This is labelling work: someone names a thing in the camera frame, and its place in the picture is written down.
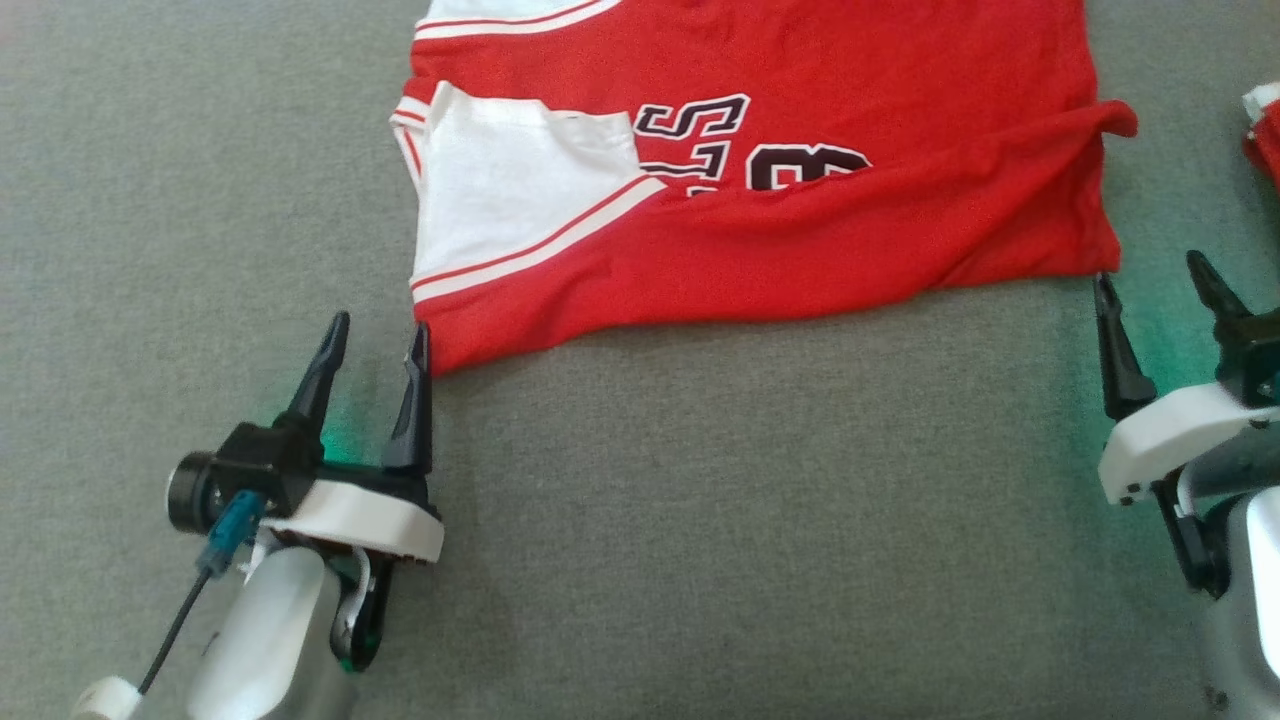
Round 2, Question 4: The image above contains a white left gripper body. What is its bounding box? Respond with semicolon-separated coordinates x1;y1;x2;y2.
260;468;446;565

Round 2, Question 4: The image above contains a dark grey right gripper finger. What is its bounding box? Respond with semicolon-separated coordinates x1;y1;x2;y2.
1092;272;1159;422
1186;249;1257;347

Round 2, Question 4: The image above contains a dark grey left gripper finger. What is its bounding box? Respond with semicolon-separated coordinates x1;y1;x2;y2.
382;321;435;480
284;311;352;452

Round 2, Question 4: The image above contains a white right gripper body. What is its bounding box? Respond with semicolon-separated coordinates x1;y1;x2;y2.
1097;381;1280;506

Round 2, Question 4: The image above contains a red white jersey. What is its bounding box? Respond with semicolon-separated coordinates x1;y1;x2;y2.
1241;82;1280;193

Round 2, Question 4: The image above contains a red basketball jersey with number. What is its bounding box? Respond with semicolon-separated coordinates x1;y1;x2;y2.
389;0;1140;380

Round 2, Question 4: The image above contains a grey fabric sofa seat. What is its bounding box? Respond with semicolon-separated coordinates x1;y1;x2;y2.
0;0;1280;720

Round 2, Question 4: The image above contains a left camera cable blue connector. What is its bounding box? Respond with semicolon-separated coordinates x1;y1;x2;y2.
136;489;268;697

